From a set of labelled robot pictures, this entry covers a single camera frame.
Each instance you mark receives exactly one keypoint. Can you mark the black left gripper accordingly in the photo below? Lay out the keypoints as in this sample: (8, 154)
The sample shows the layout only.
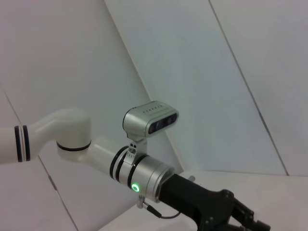
(192, 202)

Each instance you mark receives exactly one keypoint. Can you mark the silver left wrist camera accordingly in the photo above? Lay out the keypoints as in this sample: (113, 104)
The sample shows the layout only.
(149, 118)

